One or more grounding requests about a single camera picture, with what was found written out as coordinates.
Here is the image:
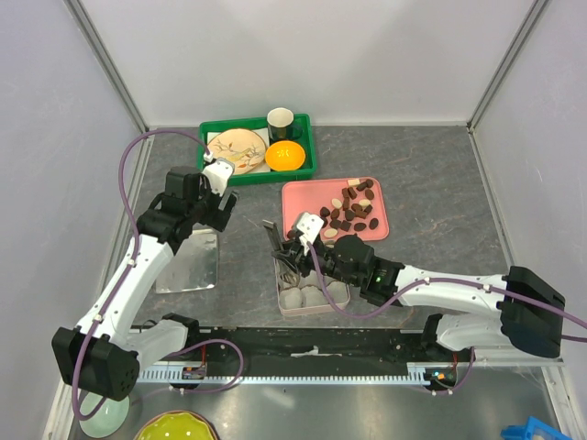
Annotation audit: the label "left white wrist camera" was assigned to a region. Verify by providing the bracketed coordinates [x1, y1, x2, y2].
[202, 158, 235, 195]

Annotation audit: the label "pale green bowl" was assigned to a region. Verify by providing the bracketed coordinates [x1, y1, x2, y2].
[80, 397, 129, 438]

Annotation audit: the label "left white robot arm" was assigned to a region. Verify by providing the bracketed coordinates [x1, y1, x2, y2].
[51, 159, 238, 402]

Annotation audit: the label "orange bowl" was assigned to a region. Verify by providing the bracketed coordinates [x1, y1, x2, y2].
[265, 140, 306, 171]

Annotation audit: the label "light blue cable duct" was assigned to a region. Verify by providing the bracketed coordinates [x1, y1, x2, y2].
[138, 363, 449, 386]

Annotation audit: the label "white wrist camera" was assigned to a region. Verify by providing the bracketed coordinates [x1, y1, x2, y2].
[293, 212, 324, 245]
[202, 158, 235, 195]

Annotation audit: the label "metal serving tongs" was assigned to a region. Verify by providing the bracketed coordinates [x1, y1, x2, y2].
[262, 220, 300, 286]

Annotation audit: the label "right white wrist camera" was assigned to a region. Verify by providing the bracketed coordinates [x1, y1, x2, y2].
[293, 212, 324, 245]

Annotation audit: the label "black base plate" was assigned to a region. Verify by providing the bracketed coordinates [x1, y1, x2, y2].
[149, 325, 473, 378]

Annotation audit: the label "pink chocolate tin box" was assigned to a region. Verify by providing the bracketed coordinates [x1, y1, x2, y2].
[274, 260, 350, 317]

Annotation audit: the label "yellow bowl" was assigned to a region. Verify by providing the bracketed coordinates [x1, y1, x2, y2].
[135, 411, 219, 440]

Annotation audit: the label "blue plastic object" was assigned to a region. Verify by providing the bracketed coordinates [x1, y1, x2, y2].
[501, 416, 570, 440]

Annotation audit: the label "dark green mug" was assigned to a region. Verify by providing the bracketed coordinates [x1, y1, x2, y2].
[266, 107, 304, 143]

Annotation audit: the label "green plastic crate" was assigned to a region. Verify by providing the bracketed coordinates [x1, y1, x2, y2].
[199, 114, 317, 186]

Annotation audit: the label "silver tin lid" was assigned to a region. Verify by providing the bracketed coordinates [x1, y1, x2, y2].
[154, 228, 219, 294]

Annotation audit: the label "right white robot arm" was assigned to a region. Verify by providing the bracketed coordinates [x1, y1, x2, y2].
[271, 235, 565, 361]

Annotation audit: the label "pink plastic tray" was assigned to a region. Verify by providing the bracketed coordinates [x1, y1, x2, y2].
[282, 177, 389, 243]

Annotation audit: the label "beige floral plate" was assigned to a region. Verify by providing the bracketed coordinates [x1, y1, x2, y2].
[206, 128, 270, 175]

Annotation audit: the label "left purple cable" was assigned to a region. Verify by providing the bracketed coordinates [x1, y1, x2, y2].
[71, 129, 215, 421]

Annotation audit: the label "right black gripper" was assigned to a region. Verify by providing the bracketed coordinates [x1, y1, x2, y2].
[271, 236, 360, 288]

